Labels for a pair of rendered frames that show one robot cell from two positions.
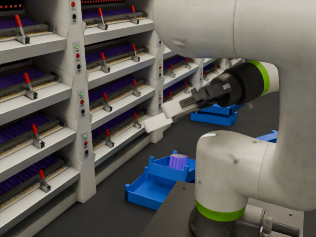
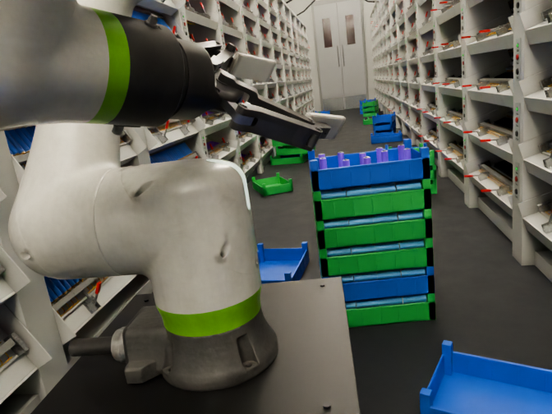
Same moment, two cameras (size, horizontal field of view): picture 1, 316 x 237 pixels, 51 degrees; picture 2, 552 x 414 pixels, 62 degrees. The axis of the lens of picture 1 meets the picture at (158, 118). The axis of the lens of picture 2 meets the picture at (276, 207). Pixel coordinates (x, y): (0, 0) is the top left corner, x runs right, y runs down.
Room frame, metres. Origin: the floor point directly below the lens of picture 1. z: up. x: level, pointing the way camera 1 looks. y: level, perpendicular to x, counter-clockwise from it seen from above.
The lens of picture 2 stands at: (1.20, -0.22, 0.68)
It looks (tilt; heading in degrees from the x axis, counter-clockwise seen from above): 15 degrees down; 163
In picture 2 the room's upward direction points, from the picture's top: 7 degrees counter-clockwise
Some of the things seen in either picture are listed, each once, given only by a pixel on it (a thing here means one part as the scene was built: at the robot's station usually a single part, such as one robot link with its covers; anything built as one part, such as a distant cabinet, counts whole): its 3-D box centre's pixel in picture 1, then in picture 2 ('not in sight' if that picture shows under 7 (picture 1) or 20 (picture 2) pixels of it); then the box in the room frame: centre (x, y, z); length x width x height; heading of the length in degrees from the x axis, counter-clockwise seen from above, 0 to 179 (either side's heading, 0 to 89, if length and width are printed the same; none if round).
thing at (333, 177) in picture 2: not in sight; (364, 163); (0.08, 0.40, 0.44); 0.30 x 0.20 x 0.08; 69
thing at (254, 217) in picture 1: (241, 220); (173, 336); (0.65, -0.20, 0.39); 0.26 x 0.15 x 0.06; 65
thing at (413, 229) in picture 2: not in sight; (368, 218); (0.08, 0.40, 0.28); 0.30 x 0.20 x 0.08; 69
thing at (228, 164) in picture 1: (228, 173); (190, 239); (0.67, -0.16, 0.51); 0.16 x 0.13 x 0.19; 63
